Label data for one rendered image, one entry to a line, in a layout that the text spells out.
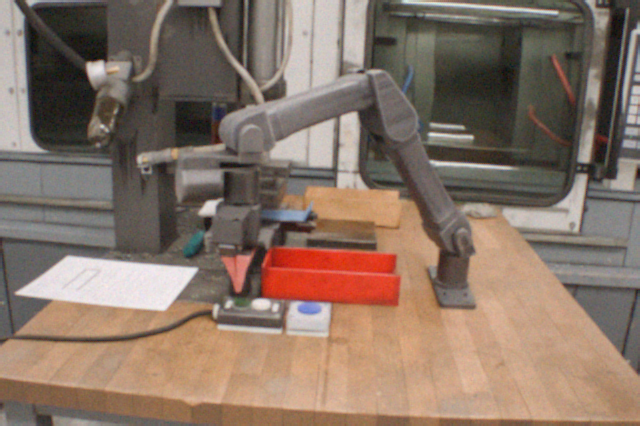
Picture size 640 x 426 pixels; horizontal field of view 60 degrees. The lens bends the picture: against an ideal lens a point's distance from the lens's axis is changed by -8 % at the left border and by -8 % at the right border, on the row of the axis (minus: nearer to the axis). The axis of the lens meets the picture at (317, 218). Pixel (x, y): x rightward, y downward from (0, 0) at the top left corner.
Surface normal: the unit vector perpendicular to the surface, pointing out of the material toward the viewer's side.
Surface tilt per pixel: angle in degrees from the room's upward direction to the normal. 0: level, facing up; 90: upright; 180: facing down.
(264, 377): 0
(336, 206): 90
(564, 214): 90
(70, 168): 90
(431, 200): 90
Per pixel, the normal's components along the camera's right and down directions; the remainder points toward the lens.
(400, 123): 0.41, 0.27
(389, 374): 0.04, -0.96
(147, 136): -0.06, 0.28
